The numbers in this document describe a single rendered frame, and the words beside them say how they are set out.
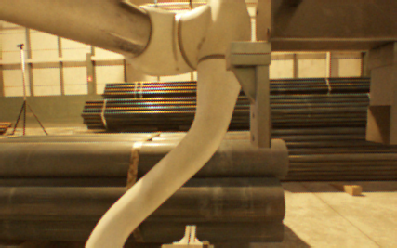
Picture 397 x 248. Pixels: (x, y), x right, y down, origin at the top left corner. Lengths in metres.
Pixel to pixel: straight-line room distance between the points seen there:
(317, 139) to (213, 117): 1.76
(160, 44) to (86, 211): 0.66
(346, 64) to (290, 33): 10.95
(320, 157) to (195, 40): 1.72
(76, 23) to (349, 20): 0.34
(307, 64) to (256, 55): 10.13
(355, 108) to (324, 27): 2.08
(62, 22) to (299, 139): 1.88
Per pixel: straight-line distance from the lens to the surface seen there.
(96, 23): 0.39
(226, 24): 0.42
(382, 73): 0.29
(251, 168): 0.81
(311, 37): 0.22
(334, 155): 2.07
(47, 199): 0.96
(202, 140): 0.35
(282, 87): 2.52
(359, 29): 0.25
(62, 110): 11.19
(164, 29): 0.46
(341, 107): 2.26
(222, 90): 0.37
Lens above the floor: 0.69
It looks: 4 degrees down
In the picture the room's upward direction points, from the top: 1 degrees counter-clockwise
